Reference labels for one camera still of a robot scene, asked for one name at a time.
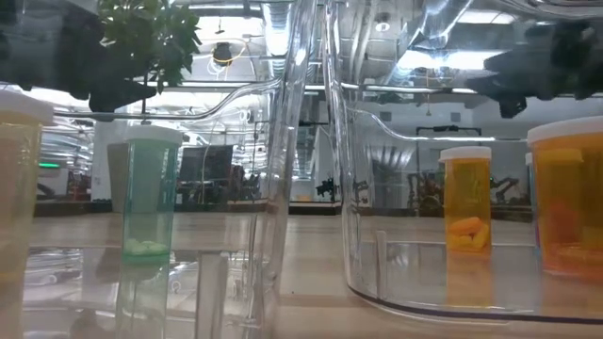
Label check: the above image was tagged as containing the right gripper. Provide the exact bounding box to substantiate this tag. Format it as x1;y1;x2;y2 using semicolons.
464;21;585;119

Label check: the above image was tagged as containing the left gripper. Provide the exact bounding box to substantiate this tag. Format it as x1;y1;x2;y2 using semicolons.
60;18;156;113

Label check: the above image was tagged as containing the green pill bottle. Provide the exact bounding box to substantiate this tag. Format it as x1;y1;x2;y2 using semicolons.
122;125;184;265

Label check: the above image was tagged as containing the clear plastic bin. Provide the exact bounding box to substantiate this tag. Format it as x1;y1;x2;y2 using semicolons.
0;0;322;339
324;0;603;327

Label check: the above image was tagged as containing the green leafy plant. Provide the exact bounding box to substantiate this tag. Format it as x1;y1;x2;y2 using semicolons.
96;0;204;95

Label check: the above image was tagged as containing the black overhead bar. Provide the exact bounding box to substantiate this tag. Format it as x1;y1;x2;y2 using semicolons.
416;123;482;137

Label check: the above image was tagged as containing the black background monitor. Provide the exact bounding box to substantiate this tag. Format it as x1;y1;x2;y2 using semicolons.
178;144;235;184

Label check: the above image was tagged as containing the black ceiling lamp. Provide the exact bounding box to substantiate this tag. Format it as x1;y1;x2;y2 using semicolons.
211;41;235;65

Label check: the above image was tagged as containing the black aluminium table frame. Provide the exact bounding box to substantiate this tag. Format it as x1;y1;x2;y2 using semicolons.
32;200;533;222

